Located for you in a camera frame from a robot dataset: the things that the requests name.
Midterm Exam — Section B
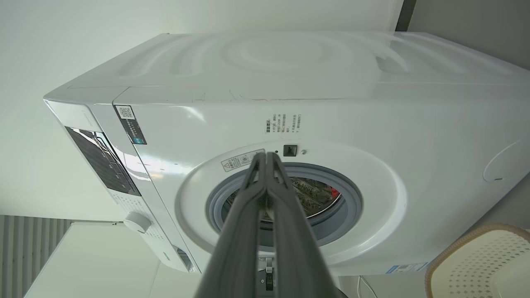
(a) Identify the silver metal door hinge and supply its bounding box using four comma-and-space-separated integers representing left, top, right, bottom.
260, 257, 275, 292

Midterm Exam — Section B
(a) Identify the round white filter cover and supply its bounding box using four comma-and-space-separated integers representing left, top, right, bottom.
483, 139, 530, 183

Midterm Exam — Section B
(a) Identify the steel perforated washer drum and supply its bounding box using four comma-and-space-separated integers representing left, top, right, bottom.
226, 177, 342, 219

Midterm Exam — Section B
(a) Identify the white front-load washing machine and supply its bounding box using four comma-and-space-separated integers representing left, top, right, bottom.
43, 31, 530, 276

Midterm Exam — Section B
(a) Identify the black baseboard strip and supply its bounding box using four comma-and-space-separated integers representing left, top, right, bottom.
395, 0, 417, 32

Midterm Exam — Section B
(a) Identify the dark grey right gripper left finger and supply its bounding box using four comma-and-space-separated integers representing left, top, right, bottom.
195, 153, 268, 298

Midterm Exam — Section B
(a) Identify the printed text label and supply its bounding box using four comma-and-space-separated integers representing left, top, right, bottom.
265, 113, 302, 134

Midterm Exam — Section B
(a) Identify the black glossy control display panel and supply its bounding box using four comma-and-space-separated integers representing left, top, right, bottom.
65, 126, 142, 197

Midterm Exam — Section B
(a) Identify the white cabinet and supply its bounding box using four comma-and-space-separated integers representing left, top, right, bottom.
24, 221, 201, 298

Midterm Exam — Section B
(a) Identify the grey warning sticker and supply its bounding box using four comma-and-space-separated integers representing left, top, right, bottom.
221, 149, 265, 173

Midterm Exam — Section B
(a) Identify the black QR code sticker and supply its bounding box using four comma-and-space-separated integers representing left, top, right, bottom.
114, 105, 148, 145

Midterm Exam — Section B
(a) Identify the blue energy label sticker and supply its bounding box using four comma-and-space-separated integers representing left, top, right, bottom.
385, 262, 429, 274

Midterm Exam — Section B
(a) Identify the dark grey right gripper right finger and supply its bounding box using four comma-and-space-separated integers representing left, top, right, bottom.
267, 152, 347, 298

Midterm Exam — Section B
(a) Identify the thin white cable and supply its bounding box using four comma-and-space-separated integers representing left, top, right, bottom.
357, 276, 378, 298

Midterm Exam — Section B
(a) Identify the cream perforated laundry basket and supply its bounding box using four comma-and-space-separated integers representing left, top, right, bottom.
425, 223, 530, 298

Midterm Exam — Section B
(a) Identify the white plastic control dial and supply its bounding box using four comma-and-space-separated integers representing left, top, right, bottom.
123, 211, 153, 234

